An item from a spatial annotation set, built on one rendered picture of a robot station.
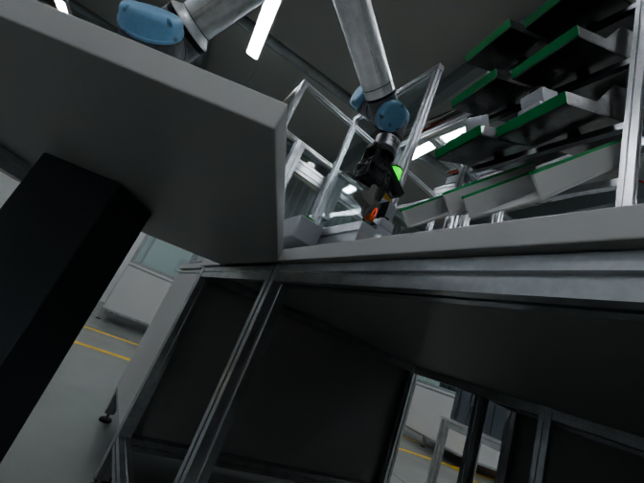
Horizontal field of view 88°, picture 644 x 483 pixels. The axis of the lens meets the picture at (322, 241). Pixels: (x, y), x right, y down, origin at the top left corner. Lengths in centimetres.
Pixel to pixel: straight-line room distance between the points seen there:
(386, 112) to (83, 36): 64
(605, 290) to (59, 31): 48
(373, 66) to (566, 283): 66
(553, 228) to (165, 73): 36
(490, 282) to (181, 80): 33
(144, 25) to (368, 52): 45
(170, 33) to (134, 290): 517
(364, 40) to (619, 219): 65
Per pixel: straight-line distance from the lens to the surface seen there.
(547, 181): 59
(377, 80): 87
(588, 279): 34
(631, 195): 71
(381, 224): 94
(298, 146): 213
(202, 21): 95
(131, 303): 580
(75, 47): 38
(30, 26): 41
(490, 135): 79
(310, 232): 80
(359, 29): 85
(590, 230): 33
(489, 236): 37
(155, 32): 81
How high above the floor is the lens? 68
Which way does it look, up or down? 18 degrees up
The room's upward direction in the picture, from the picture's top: 22 degrees clockwise
